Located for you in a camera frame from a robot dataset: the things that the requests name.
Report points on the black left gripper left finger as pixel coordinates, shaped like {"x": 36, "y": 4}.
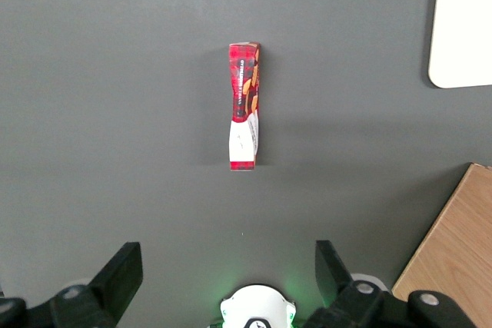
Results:
{"x": 115, "y": 278}

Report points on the light wooden board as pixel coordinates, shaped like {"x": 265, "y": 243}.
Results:
{"x": 451, "y": 251}

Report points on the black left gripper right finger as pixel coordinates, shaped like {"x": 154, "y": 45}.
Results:
{"x": 338, "y": 282}

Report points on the white robot arm joint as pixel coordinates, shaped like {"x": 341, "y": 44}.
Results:
{"x": 256, "y": 307}

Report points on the white tray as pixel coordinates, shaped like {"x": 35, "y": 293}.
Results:
{"x": 463, "y": 22}

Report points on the red cookie box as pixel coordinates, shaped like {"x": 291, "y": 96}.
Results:
{"x": 244, "y": 107}

